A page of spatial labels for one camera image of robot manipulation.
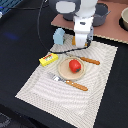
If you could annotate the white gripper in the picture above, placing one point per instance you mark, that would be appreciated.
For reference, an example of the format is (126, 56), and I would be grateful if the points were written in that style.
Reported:
(82, 27)

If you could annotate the red tomato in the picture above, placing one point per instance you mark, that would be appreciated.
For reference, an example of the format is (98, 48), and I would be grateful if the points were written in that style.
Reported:
(74, 66)

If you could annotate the yellow butter box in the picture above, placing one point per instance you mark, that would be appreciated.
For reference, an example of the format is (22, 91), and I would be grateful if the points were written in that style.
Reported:
(48, 59)

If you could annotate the orange bread loaf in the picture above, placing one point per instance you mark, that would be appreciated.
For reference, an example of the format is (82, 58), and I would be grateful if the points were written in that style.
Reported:
(74, 43)

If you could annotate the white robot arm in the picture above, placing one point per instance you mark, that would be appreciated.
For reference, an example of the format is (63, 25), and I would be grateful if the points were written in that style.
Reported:
(83, 13)

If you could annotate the small grey pot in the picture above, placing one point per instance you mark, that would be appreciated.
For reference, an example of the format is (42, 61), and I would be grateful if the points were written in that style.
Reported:
(68, 17)

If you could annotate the large grey pot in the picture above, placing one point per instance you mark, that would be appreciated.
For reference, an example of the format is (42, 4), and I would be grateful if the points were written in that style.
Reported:
(100, 14)

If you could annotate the beige bowl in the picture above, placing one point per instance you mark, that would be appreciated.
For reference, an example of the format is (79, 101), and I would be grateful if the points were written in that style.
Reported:
(124, 15)

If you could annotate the round beige plate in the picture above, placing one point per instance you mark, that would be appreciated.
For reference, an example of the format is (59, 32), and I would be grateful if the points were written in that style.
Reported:
(66, 73)

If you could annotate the knife with wooden handle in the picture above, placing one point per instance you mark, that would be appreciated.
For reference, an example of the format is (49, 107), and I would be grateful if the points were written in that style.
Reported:
(87, 60)

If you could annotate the fork with wooden handle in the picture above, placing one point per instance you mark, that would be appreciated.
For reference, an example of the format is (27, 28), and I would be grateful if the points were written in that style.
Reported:
(69, 82)

